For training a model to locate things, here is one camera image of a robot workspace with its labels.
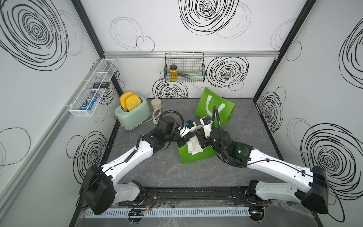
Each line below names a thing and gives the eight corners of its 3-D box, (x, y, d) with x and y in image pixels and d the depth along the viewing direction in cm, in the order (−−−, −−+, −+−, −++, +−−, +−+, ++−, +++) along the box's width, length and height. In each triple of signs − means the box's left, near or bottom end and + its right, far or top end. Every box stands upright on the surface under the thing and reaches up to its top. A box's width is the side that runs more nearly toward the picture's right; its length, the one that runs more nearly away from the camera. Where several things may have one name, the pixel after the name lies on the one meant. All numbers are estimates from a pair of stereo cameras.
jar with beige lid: (152, 111, 114) (150, 105, 109) (153, 104, 119) (152, 98, 114) (161, 111, 114) (160, 105, 109) (162, 104, 119) (161, 98, 114)
